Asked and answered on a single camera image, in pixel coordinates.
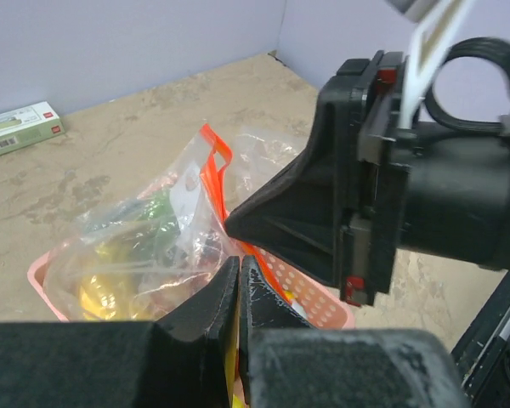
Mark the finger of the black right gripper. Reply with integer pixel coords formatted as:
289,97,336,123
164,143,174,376
232,76,364,212
225,200,349,289

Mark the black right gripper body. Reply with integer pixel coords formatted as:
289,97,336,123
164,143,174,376
334,37,510,306

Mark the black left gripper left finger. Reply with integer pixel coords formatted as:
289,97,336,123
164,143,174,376
0,257,240,407

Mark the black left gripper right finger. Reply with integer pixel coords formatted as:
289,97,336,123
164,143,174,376
239,256,470,407

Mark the clear blue-zipper bag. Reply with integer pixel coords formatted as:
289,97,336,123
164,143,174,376
225,127,308,209

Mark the clear orange-zipper bag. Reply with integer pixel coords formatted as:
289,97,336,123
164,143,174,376
42,122,290,322

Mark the pink plastic basket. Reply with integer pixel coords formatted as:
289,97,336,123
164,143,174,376
26,186,357,331

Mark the yellow banana bunch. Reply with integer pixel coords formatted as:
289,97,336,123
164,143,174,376
78,273,133,320

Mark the green grape bunch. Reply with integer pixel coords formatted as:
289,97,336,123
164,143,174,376
138,190,179,240

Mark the green white small box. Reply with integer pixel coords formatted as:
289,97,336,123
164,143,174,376
0,101,65,156

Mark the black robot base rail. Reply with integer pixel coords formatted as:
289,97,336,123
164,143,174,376
451,272,510,407

